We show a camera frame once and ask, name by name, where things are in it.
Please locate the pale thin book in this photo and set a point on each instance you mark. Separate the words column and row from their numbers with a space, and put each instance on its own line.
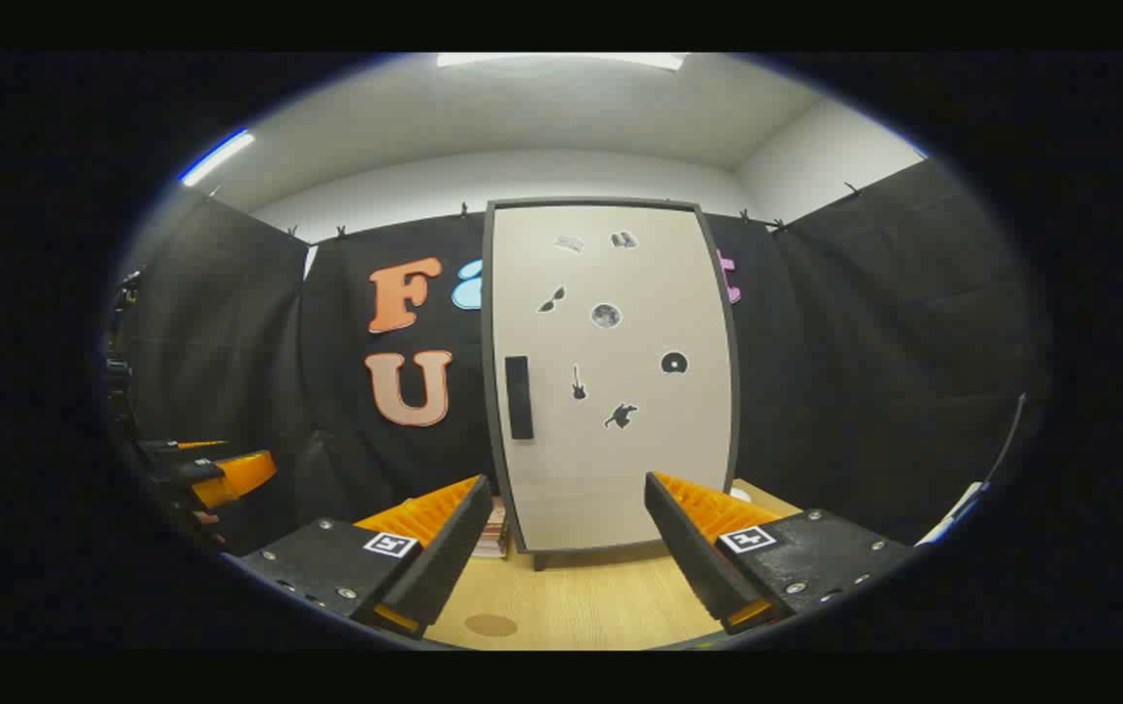
column 493, row 537

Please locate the grey cabinet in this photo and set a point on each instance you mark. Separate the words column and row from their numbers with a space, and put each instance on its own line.
column 487, row 323

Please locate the white cabinet door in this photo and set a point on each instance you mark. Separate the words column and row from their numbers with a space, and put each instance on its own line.
column 610, row 469

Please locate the round brown coaster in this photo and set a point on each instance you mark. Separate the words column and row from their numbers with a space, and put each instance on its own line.
column 490, row 625

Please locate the ceiling light panel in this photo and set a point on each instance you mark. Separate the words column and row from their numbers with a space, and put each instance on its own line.
column 561, row 60

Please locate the ceiling light strip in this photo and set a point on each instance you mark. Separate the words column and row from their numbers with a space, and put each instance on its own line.
column 216, row 157

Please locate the yellow edged thin book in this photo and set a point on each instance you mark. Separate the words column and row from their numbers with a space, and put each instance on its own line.
column 491, row 552

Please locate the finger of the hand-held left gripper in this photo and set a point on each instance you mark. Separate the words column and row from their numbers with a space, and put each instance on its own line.
column 180, row 471
column 165, row 447

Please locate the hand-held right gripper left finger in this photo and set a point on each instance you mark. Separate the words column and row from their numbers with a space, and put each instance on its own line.
column 444, row 567

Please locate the black backdrop cloth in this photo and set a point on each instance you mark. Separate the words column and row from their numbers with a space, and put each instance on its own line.
column 864, row 342

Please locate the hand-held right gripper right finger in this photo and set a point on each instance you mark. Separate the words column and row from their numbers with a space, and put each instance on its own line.
column 693, row 557

